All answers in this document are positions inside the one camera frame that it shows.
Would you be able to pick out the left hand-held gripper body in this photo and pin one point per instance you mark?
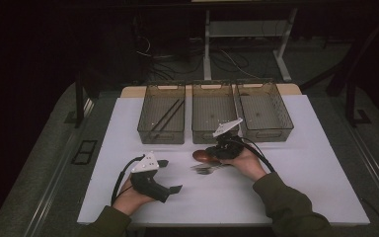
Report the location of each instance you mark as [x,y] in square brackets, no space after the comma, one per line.
[144,182]

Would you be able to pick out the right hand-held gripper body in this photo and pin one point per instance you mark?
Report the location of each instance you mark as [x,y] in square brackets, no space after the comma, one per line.
[230,149]

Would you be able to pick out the brown wooden spoon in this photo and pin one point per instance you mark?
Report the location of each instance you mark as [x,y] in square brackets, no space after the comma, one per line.
[201,156]

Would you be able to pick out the clear grey storage bin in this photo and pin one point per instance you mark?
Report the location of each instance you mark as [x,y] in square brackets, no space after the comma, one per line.
[151,105]
[261,105]
[210,105]

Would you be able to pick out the person's left hand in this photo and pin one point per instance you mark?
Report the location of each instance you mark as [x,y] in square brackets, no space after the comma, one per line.
[128,200]

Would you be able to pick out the black metal stand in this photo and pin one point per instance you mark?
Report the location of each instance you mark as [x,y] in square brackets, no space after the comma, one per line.
[79,105]
[350,105]

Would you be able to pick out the aluminium rail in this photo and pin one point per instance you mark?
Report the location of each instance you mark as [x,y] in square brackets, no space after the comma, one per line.
[51,194]
[375,168]

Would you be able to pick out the white metal desk frame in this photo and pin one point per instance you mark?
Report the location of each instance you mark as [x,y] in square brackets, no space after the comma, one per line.
[207,49]

